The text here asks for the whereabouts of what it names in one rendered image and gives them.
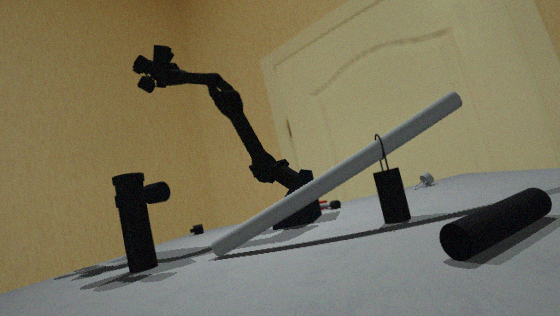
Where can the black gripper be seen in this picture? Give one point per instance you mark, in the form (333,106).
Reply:
(146,82)

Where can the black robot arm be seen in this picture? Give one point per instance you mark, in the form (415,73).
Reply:
(264,167)

